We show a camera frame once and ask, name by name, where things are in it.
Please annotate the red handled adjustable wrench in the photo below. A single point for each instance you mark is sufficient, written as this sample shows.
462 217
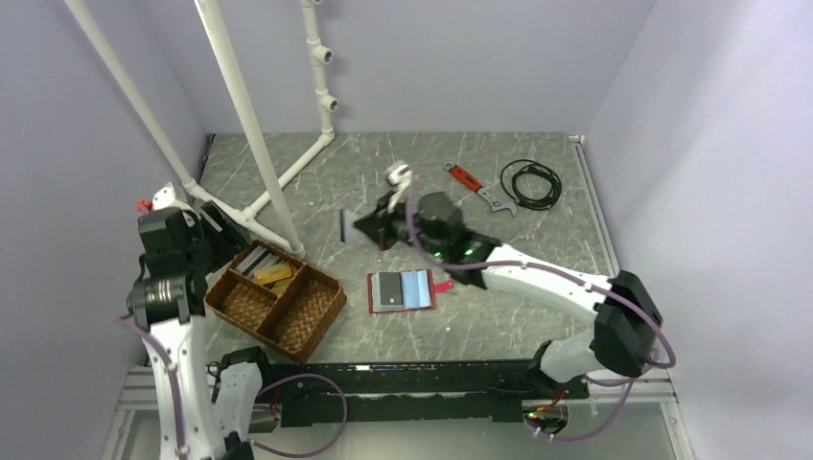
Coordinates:
472 184

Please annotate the white cards in basket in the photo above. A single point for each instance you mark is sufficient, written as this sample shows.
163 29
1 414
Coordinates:
267 269

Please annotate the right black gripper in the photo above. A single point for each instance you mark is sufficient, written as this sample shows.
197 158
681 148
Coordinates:
379 225

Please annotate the aluminium frame rail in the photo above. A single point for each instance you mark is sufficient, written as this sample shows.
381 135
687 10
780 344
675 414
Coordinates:
654 387

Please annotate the dark credit card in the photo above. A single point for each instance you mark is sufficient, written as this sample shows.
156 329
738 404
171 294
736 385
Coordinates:
390 291

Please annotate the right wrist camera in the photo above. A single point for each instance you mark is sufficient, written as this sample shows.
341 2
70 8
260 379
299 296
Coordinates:
398 176

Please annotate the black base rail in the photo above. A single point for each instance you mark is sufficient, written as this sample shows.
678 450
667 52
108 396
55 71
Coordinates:
498 390

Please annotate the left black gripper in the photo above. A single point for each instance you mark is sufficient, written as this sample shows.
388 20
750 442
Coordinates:
231 239

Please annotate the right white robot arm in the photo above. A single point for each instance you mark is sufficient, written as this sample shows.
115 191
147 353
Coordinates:
622 323

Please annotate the white striped credit card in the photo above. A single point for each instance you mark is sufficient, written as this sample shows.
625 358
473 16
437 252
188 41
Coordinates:
348 232

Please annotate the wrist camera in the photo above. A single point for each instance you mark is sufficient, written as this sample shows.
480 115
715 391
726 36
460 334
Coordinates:
165 197
398 176

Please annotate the white pvc pipe frame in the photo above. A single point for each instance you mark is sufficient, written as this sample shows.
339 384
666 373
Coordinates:
268 216

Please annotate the woven wicker basket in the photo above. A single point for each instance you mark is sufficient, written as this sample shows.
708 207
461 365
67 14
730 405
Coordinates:
292 321

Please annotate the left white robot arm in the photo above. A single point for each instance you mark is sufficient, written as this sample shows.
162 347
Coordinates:
166 309

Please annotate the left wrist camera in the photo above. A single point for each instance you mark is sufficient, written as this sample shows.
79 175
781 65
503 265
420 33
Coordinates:
165 197

